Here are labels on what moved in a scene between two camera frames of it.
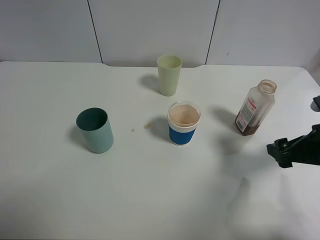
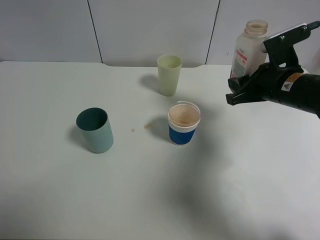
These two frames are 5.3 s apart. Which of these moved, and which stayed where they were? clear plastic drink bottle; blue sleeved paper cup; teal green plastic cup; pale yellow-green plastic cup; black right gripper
Moved: black right gripper; clear plastic drink bottle
Stayed: blue sleeved paper cup; pale yellow-green plastic cup; teal green plastic cup
